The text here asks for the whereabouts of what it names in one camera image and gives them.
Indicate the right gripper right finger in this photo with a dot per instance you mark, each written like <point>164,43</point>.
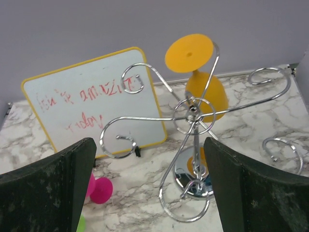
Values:
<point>254,197</point>

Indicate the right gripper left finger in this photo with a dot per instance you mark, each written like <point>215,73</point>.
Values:
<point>47,195</point>

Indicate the green wine glass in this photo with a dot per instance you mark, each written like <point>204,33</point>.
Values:
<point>81,224</point>

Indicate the pink wine glass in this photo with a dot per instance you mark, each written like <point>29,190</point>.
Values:
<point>99,190</point>

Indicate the yellow wine glass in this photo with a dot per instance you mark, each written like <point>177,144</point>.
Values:
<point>189,54</point>

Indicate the chrome wine glass rack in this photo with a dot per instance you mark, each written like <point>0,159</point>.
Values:
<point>195,117</point>

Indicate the yellow framed whiteboard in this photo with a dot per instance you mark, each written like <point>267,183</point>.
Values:
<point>99,98</point>

